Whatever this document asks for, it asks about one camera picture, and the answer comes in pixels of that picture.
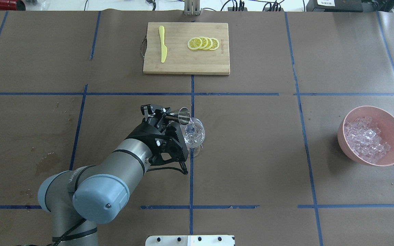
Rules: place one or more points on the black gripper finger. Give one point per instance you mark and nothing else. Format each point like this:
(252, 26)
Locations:
(154, 111)

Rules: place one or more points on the steel cocktail jigger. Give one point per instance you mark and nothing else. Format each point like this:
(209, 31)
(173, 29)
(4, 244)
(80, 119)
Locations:
(181, 116)

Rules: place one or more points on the pink bowl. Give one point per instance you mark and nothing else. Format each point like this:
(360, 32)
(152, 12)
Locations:
(385, 122)

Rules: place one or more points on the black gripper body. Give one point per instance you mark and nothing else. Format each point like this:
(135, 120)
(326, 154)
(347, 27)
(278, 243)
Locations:
(144, 130)

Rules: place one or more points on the clear wine glass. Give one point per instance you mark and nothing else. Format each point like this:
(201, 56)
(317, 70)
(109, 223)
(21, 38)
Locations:
(194, 135)

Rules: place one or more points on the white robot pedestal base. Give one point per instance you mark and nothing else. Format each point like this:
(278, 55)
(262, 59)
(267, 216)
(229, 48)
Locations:
(191, 240)

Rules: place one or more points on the yellow plastic knife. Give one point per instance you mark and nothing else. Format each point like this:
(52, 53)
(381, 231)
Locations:
(163, 47)

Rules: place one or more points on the red cylinder can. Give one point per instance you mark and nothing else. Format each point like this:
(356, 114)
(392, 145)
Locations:
(12, 5)

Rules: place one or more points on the clear ice cubes pile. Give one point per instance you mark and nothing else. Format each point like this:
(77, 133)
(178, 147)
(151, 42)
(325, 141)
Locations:
(364, 138)

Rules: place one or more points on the bamboo cutting board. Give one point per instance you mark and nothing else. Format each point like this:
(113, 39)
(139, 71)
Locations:
(180, 59)

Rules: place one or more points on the black box device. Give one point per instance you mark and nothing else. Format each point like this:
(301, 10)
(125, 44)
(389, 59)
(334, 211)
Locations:
(334, 6)

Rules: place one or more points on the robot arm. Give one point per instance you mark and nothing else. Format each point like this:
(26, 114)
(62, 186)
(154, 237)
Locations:
(80, 199)

